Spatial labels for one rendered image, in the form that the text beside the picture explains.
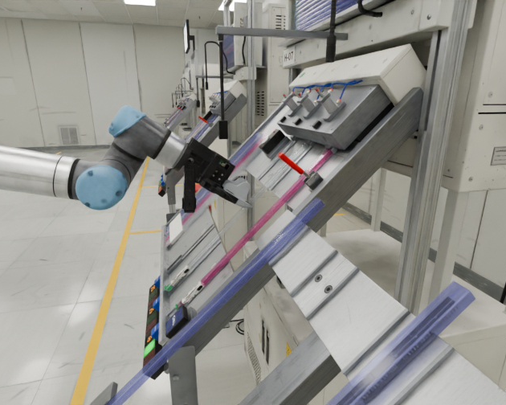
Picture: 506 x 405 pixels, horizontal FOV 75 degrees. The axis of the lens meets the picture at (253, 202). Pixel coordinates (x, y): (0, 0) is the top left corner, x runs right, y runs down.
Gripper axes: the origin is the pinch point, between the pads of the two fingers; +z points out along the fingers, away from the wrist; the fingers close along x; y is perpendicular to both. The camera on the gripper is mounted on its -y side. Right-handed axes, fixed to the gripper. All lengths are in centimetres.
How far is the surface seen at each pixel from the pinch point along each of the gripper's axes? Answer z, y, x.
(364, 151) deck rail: 6.1, 23.7, -21.0
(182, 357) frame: -3.2, -26.8, -25.4
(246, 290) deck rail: 2.3, -11.4, -21.0
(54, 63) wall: -281, -64, 860
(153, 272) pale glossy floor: 25, -98, 148
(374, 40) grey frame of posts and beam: 0.7, 46.1, -7.9
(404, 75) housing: 5.1, 39.7, -18.9
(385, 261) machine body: 66, 7, 18
